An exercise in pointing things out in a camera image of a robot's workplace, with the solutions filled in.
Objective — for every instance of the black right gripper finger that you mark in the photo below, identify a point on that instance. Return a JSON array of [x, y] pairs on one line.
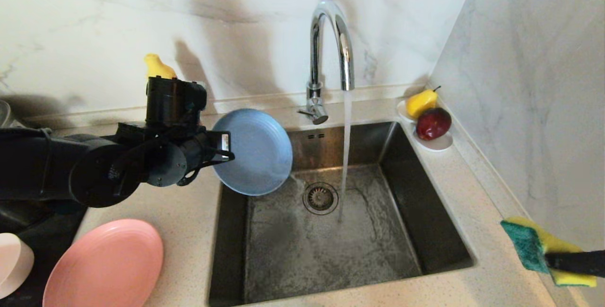
[[576, 263]]

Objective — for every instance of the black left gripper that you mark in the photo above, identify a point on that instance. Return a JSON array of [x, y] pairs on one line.
[[203, 151]]

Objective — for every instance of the yellow green sponge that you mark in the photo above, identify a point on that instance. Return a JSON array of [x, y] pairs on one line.
[[524, 245]]

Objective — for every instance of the blue plate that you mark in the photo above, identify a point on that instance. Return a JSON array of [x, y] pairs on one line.
[[260, 156]]

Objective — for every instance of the dish soap bottle yellow cap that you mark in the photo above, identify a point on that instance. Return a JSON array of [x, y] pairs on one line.
[[156, 66]]

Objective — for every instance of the chrome gooseneck faucet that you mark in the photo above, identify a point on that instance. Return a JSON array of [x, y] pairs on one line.
[[315, 52]]

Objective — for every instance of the small light pink plate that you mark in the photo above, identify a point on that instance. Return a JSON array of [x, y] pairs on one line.
[[14, 264]]

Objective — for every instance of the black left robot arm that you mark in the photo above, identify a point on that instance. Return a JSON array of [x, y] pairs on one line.
[[38, 165]]

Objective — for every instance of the stainless steel sink basin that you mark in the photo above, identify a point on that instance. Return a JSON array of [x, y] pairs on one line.
[[283, 269]]

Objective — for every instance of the round metal drain strainer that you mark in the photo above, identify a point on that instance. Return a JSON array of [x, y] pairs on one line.
[[320, 199]]

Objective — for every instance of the black glass cooktop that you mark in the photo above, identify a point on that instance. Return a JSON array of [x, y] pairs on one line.
[[52, 241]]

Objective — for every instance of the small white fruit dish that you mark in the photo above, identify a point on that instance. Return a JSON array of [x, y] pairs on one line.
[[438, 145]]

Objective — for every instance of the dark red apple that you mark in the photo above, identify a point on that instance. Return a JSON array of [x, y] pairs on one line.
[[432, 124]]

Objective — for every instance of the yellow pear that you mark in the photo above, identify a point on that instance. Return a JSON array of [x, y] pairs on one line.
[[420, 103]]

